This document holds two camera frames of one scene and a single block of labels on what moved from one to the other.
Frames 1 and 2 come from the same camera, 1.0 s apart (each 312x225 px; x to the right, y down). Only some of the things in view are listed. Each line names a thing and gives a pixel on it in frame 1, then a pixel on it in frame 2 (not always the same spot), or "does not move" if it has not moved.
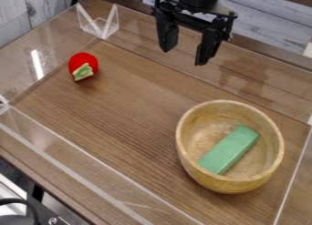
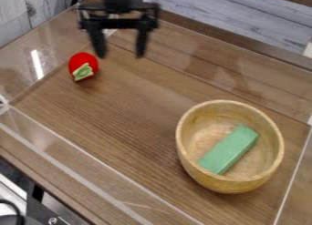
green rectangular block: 223,156 does not move
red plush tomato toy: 84,66 does not move
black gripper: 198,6 → 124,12
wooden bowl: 231,142 does not move
